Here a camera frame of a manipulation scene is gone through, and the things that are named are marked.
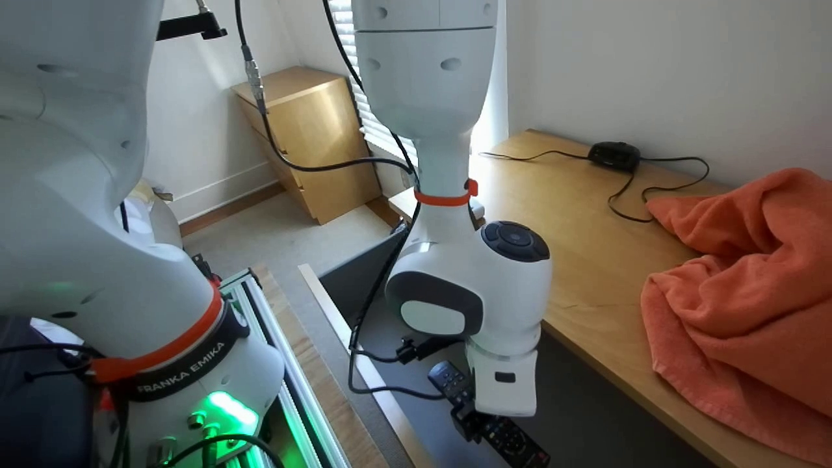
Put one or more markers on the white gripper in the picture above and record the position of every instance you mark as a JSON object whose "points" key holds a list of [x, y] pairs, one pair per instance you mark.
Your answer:
{"points": [[501, 385]]}

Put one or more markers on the black remote control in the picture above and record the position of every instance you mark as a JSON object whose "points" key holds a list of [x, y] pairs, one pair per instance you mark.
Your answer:
{"points": [[516, 448]]}

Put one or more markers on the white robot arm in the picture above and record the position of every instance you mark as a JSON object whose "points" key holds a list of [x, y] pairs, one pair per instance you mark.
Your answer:
{"points": [[425, 71]]}

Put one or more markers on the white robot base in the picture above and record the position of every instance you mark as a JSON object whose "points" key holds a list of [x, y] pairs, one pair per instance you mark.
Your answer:
{"points": [[70, 148]]}

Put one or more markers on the orange towel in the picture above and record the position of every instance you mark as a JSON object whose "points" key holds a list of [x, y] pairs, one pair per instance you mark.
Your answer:
{"points": [[743, 326]]}

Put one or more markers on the black power adapter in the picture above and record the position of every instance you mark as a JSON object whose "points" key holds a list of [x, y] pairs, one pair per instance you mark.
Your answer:
{"points": [[616, 157]]}

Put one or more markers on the small wooden cabinet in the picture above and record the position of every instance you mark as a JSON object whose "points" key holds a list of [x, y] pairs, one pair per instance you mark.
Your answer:
{"points": [[313, 140]]}

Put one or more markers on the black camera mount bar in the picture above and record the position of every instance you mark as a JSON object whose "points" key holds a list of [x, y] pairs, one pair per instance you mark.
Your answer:
{"points": [[204, 25]]}

